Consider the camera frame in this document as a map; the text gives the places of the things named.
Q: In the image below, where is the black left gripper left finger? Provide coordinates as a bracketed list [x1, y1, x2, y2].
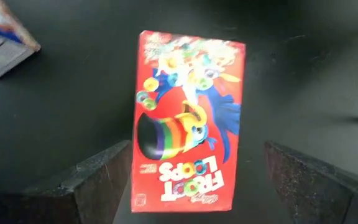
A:
[0, 139, 133, 224]

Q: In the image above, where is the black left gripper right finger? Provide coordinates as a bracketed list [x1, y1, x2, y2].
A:
[263, 140, 358, 224]

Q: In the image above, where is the orange Mini-Wheats cereal box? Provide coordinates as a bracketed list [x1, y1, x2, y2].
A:
[0, 0, 42, 82]

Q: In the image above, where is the red Froot Loops cereal box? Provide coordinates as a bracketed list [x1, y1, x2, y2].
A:
[131, 29, 247, 214]

